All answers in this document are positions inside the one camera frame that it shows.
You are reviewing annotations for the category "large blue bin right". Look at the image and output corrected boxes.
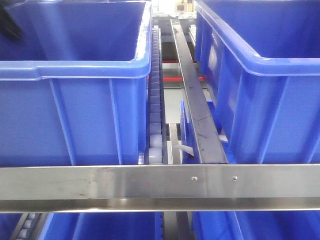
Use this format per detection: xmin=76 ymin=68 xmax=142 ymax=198
xmin=195 ymin=0 xmax=320 ymax=164

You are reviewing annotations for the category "white roller conveyor track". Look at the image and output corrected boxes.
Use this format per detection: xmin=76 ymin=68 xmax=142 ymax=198
xmin=147 ymin=25 xmax=163 ymax=165

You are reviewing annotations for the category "steel shelf front rail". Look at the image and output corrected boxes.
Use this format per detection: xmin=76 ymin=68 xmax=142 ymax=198
xmin=0 ymin=164 xmax=320 ymax=213

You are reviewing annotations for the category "blue bin below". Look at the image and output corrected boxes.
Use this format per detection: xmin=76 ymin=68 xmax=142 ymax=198
xmin=192 ymin=211 xmax=320 ymax=240
xmin=39 ymin=212 xmax=163 ymax=240

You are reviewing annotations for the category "blue bin below left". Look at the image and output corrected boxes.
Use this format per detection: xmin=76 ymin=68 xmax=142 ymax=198
xmin=39 ymin=212 xmax=163 ymax=240

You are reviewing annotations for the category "large blue bin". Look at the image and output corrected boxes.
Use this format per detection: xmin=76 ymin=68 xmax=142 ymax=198
xmin=0 ymin=0 xmax=152 ymax=167
xmin=195 ymin=0 xmax=320 ymax=164

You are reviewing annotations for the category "blue bin below right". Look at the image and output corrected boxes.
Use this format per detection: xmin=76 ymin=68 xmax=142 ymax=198
xmin=192 ymin=211 xmax=320 ymax=240

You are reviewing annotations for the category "dark metal divider rail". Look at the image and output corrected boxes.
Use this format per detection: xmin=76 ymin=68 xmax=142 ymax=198
xmin=170 ymin=19 xmax=229 ymax=164

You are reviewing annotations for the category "large blue bin left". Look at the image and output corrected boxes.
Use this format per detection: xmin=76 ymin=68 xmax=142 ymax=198
xmin=0 ymin=0 xmax=152 ymax=167

